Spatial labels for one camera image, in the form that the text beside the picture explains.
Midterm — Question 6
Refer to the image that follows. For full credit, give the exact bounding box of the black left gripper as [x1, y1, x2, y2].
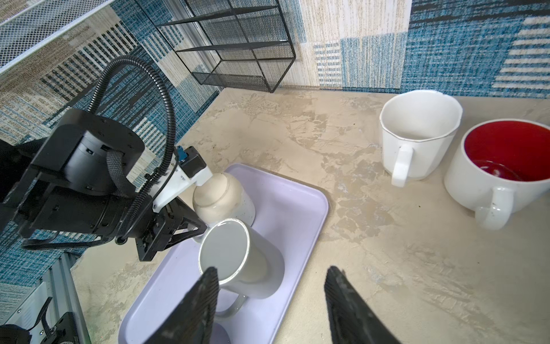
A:
[135, 199, 208, 262]

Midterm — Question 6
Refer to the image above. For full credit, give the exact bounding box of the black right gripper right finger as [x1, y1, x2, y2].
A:
[324, 266, 399, 343]

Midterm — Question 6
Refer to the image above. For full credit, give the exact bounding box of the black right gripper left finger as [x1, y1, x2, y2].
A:
[146, 267, 219, 344]

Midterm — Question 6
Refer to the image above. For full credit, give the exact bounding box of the cream speckled mug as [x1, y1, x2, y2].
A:
[193, 173, 256, 228]

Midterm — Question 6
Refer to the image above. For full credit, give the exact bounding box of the grey ceramic mug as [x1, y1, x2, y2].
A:
[198, 218, 285, 320]

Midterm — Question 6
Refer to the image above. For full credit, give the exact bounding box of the white patterned mug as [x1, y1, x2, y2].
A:
[379, 90, 463, 187]

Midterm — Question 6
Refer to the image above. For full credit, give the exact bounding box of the white ceramic mug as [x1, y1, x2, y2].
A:
[443, 119, 549, 230]

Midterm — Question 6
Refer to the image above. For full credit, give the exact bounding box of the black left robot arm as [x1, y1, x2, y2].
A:
[1, 108, 211, 262]

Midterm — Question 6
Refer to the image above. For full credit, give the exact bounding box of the lavender plastic tray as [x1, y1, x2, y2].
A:
[118, 163, 329, 343]

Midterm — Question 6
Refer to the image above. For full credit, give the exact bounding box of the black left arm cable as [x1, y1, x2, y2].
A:
[21, 54, 178, 251]

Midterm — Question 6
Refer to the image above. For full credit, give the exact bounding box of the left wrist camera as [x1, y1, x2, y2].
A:
[149, 146, 213, 213]

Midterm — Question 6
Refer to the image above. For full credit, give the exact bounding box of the aluminium front rail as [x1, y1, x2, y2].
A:
[1, 252, 91, 343]

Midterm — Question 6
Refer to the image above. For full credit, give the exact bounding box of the black wire mesh shelf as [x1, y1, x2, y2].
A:
[136, 1, 296, 93]

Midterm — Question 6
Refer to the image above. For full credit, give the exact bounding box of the white wire mesh basket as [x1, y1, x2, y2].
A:
[1, 1, 111, 73]

